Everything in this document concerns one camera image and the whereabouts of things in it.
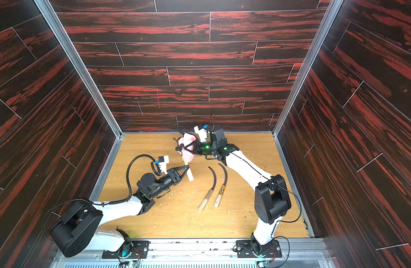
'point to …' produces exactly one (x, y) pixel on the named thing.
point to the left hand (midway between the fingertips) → (190, 170)
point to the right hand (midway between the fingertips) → (188, 145)
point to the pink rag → (186, 146)
